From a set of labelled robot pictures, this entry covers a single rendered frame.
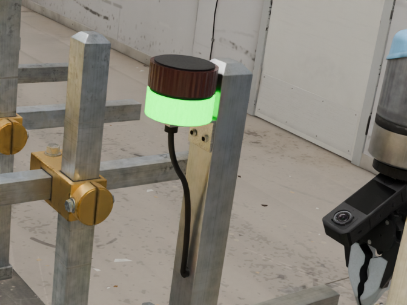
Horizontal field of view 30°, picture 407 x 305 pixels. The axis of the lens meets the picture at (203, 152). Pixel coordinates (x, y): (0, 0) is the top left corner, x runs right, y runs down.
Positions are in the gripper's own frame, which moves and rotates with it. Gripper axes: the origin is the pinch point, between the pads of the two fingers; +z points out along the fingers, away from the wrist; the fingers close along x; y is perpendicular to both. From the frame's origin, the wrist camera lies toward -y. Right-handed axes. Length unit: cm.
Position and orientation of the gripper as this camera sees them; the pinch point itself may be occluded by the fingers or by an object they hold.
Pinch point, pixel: (360, 300)
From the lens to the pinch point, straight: 106.3
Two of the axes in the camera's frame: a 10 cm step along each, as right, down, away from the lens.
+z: -1.3, 9.3, 3.3
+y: 8.0, -1.0, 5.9
